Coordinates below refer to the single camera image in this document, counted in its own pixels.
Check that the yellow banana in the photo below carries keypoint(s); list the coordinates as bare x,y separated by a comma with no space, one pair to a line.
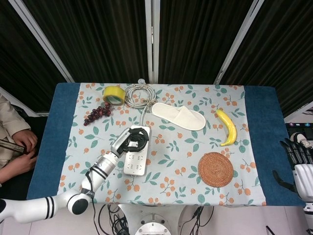
228,124

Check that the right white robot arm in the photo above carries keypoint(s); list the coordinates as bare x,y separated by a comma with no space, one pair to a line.
309,215

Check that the floral print tablecloth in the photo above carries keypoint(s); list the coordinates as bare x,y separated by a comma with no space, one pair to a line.
176,156

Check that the white metal frame rail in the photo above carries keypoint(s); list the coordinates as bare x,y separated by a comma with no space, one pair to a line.
14,101
300,111

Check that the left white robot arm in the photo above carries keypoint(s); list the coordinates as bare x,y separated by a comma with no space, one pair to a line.
102,166

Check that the black device with coloured buttons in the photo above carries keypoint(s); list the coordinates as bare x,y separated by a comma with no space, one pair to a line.
297,126

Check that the black pleated curtain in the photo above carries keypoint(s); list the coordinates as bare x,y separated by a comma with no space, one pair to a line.
102,36

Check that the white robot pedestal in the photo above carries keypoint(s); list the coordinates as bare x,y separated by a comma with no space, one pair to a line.
176,215

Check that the white black sneaker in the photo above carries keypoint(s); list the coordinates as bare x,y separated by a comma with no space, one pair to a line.
300,139

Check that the dark flat striped object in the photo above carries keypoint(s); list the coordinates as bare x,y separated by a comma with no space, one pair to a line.
11,146

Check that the white cloth slipper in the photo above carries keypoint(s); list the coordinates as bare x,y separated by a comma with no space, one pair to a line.
178,117

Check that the person in beige jacket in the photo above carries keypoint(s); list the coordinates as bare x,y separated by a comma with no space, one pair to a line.
9,122

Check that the dark red grape bunch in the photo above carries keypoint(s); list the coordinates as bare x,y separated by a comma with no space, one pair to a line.
97,113

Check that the blue table cover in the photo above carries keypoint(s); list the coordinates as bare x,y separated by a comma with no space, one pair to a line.
53,127

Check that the brown woven rattan coaster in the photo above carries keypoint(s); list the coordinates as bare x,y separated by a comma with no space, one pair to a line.
215,170

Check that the yellow tape roll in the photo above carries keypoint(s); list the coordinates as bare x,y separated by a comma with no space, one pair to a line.
111,91

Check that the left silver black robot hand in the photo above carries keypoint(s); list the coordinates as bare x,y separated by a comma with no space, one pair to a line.
119,143

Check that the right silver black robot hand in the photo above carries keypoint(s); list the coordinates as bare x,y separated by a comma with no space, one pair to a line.
305,181

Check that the white metal frame post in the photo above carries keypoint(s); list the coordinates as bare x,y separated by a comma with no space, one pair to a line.
151,36
41,39
238,41

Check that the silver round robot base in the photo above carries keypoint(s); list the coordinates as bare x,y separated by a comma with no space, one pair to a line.
152,227

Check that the white power strip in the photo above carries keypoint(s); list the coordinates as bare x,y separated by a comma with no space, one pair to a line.
135,164

